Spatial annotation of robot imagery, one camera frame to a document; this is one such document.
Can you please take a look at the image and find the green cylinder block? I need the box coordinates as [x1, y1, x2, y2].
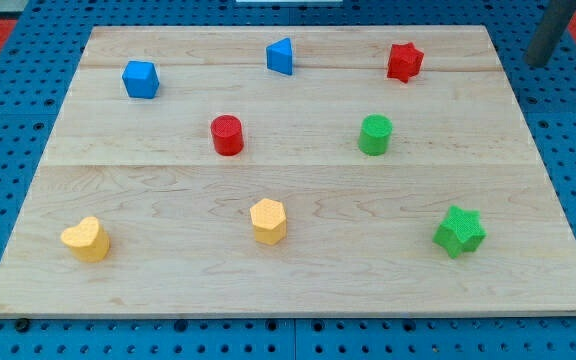
[357, 114, 393, 156]

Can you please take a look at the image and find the red star block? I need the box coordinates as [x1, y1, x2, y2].
[387, 42, 424, 83]

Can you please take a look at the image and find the red cylinder block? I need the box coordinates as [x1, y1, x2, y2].
[210, 115, 244, 156]

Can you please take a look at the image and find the light wooden board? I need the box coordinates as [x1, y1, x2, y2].
[0, 25, 576, 319]

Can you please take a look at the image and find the blue triangle block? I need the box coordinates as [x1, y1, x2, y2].
[266, 38, 293, 75]

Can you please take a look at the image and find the green star block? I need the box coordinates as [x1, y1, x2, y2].
[432, 205, 487, 258]

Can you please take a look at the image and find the blue cube block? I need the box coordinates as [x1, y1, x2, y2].
[122, 60, 159, 99]

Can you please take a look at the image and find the yellow heart block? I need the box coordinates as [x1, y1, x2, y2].
[60, 216, 110, 263]

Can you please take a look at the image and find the yellow hexagon block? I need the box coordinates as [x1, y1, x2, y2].
[250, 198, 287, 245]

